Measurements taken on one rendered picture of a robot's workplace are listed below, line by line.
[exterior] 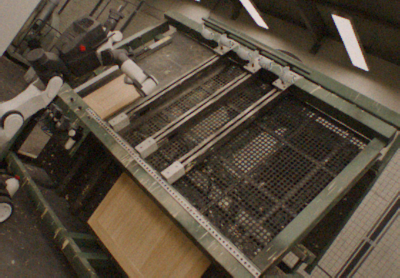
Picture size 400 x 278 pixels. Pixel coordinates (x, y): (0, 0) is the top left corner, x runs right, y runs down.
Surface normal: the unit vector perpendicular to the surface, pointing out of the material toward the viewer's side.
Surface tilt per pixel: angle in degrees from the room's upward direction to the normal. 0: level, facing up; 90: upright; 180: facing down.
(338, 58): 90
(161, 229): 90
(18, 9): 90
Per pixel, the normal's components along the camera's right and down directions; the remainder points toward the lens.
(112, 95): -0.11, -0.68
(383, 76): -0.54, -0.37
